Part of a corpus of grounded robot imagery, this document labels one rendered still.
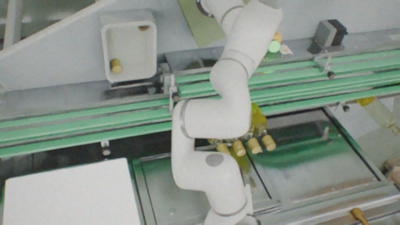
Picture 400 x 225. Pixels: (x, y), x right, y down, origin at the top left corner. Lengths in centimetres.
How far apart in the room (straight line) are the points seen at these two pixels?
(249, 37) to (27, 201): 87
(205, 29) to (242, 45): 44
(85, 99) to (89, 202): 35
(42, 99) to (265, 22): 82
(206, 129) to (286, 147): 82
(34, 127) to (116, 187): 33
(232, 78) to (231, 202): 26
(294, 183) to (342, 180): 19
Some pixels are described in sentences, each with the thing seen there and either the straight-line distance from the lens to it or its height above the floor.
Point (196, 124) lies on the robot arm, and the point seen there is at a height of 135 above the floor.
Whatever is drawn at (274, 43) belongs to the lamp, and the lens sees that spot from 139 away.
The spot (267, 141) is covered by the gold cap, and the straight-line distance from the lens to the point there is 126.
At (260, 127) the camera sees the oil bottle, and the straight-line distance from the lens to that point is 129.
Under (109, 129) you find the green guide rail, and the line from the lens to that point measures 131.
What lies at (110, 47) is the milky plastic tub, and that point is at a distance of 128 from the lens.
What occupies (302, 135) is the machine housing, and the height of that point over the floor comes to 101.
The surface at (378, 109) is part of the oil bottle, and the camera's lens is 175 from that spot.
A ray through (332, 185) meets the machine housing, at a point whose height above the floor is 128.
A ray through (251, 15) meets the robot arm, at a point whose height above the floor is 119.
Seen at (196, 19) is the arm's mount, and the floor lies 84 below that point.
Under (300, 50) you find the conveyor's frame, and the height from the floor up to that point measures 83.
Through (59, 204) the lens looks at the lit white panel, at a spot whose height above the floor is 113.
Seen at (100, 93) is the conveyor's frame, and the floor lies 83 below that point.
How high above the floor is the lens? 183
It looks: 42 degrees down
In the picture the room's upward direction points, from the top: 156 degrees clockwise
